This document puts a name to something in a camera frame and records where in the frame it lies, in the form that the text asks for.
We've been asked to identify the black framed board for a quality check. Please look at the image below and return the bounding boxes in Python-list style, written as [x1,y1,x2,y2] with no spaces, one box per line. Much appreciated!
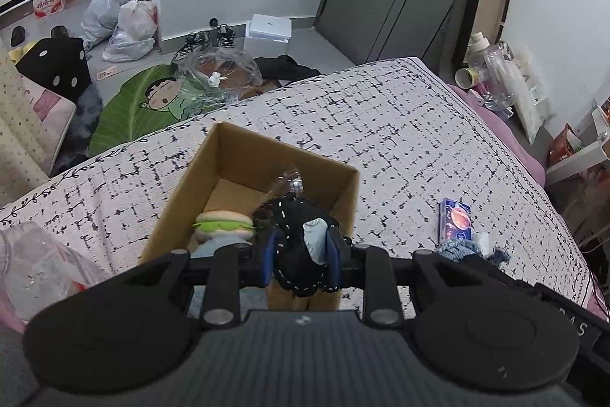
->
[452,0,517,70]

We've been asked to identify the purple tissue packet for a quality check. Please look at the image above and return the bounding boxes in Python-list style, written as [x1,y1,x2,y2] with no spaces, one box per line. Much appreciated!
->
[438,198,473,242]

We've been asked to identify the black white-dotted cushion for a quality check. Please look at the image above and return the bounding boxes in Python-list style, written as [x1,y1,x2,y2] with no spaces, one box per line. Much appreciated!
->
[14,35,93,96]

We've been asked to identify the pack of water bottles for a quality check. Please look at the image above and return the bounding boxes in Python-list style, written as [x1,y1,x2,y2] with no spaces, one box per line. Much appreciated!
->
[32,0,67,20]

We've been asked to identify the black cloth with white stitching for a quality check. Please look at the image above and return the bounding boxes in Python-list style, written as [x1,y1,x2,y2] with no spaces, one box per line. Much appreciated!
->
[271,192,342,298]

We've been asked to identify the grey fluffy rug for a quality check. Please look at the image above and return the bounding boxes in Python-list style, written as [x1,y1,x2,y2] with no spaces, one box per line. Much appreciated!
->
[51,80,104,175]

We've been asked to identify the green leaf cartoon rug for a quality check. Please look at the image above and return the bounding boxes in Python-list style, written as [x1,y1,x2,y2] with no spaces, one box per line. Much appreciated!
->
[88,63,230,158]

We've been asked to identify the white box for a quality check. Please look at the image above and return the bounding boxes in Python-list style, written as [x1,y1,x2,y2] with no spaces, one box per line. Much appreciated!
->
[245,13,293,58]

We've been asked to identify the blue furry burger plush toy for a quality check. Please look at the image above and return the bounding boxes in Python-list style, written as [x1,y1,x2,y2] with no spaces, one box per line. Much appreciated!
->
[189,209,257,259]

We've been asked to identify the white pillow in plastic bag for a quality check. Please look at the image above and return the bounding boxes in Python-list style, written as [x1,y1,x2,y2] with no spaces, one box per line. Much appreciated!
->
[507,48,550,146]

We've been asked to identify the clear bag with brown items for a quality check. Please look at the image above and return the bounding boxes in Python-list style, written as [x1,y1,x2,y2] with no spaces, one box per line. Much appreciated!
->
[173,47,264,101]

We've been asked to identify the paper cup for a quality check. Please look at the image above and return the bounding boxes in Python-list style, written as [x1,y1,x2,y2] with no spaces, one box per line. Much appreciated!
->
[454,67,478,90]

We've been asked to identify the crumpled clear plastic bag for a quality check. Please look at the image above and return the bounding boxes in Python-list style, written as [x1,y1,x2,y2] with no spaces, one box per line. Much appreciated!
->
[0,220,111,323]

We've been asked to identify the large clear water bottle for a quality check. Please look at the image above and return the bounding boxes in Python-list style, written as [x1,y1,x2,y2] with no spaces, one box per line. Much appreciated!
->
[469,32,519,111]

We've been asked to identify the black shoe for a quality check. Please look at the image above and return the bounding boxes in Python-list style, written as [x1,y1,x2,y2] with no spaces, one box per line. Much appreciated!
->
[215,23,237,51]
[172,32,211,61]

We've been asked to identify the grey cloth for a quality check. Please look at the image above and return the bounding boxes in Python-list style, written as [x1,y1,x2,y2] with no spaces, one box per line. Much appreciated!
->
[0,325,41,394]

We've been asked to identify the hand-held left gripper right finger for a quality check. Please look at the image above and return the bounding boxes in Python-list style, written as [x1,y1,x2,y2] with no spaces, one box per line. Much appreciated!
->
[325,227,480,326]

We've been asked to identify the pink bed sheet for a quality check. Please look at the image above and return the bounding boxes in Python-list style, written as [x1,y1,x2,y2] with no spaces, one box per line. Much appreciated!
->
[445,82,610,323]

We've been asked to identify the light blue cloth bundle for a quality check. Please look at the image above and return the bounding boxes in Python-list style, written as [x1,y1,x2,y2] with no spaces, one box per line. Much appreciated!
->
[437,232,512,265]

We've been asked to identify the red snack bag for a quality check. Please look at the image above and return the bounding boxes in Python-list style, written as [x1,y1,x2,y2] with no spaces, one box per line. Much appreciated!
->
[547,123,583,166]

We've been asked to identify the brown cardboard box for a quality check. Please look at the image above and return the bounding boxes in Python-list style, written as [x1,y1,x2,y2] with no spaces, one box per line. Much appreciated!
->
[138,121,360,313]

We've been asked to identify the grey plastic bag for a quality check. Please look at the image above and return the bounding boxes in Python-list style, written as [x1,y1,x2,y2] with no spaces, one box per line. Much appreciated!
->
[80,0,140,48]

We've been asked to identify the white black patterned blanket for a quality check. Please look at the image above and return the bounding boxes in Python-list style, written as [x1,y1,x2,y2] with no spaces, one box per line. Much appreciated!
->
[0,56,597,323]

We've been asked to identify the pink cushion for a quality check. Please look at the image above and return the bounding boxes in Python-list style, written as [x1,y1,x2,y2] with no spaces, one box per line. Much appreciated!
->
[25,75,78,162]

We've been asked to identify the white plastic bag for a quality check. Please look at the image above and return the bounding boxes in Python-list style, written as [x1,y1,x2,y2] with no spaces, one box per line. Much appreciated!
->
[102,0,159,64]

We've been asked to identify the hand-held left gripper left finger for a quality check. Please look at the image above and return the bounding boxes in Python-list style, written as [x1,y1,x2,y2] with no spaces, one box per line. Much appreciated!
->
[119,228,281,328]

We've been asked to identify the cream dotted pillow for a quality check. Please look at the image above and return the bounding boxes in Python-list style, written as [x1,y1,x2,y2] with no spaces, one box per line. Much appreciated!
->
[0,37,54,208]

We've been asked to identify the black clothing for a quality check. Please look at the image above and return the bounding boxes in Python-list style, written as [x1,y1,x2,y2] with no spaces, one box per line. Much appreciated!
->
[254,53,321,82]

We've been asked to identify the white desk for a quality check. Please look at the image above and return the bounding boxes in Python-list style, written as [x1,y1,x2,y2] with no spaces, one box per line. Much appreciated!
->
[545,106,610,185]

